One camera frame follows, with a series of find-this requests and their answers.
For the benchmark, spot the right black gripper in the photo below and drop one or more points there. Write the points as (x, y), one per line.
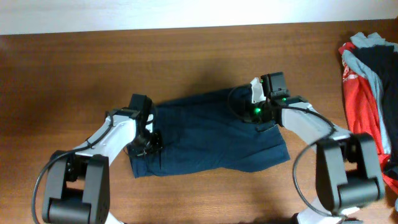
(249, 117)

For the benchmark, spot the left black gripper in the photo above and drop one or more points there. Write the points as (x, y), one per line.
(134, 149)

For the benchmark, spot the navy blue shorts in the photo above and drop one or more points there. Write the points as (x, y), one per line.
(201, 132)

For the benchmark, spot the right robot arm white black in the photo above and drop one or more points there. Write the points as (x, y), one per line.
(348, 176)

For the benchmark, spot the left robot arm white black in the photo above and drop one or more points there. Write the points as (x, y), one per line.
(77, 189)

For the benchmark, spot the red garment with white print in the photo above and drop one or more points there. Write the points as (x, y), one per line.
(361, 112)

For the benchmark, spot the black garment in pile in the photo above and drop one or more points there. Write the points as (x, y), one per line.
(382, 60)

